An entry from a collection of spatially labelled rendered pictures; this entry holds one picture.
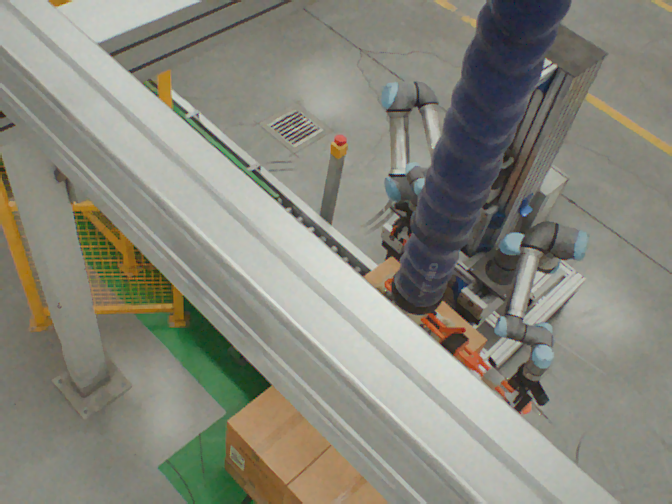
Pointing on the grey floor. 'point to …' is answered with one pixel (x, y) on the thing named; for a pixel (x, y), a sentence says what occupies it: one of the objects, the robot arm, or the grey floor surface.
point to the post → (333, 181)
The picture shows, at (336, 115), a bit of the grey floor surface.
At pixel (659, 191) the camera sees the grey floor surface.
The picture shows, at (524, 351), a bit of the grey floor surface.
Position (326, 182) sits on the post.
